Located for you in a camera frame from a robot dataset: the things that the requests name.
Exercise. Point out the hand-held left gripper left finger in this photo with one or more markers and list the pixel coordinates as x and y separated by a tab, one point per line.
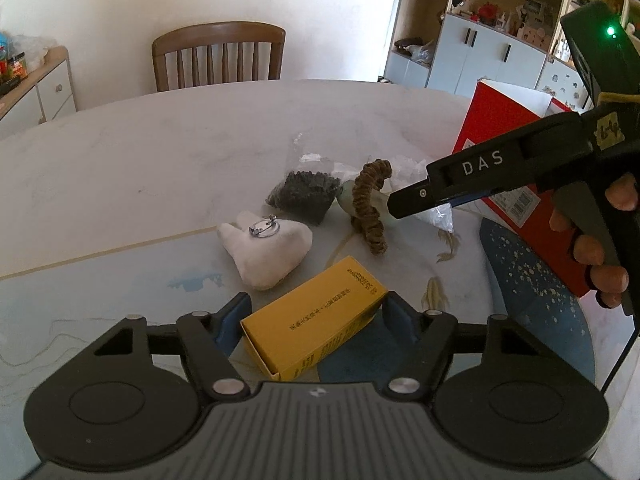
235	320

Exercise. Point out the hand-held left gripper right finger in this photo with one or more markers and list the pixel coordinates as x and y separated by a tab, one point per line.
400	315

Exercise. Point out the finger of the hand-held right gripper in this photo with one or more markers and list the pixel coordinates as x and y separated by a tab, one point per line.
410	200

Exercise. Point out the bag of white granules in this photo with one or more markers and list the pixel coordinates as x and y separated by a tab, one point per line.
410	170

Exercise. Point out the red cardboard shoe box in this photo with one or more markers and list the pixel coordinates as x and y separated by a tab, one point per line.
500	125

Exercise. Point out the yellow cardboard box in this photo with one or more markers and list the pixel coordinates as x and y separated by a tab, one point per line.
310	320

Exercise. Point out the bag of dark pellets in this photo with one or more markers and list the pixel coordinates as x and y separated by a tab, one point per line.
305	192

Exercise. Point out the person's right hand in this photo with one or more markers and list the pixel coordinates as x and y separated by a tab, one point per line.
612	280

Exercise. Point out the brown scrunchie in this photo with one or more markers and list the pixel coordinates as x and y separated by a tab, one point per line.
367	200

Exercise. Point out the pale green jade piece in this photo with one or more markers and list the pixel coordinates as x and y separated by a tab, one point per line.
345	201

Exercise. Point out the white tooth plush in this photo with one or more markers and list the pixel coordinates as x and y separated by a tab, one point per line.
270	260

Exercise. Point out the speckled blue placemat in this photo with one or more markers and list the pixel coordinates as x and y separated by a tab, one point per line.
530	290

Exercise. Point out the grey plastic bag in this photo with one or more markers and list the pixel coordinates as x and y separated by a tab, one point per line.
417	52

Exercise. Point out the red shelf ornament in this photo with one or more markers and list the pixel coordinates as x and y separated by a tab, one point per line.
489	12

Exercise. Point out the wooden slat-back chair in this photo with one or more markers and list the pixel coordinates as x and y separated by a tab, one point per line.
215	32

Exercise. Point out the white wooden sideboard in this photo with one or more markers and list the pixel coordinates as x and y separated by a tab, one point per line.
50	90

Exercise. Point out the orange label jar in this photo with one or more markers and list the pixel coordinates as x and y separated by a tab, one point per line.
20	66

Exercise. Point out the clear plastic bag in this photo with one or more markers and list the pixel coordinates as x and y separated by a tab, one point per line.
30	50

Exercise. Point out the white wall cabinet unit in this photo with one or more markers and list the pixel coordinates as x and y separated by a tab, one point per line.
490	50

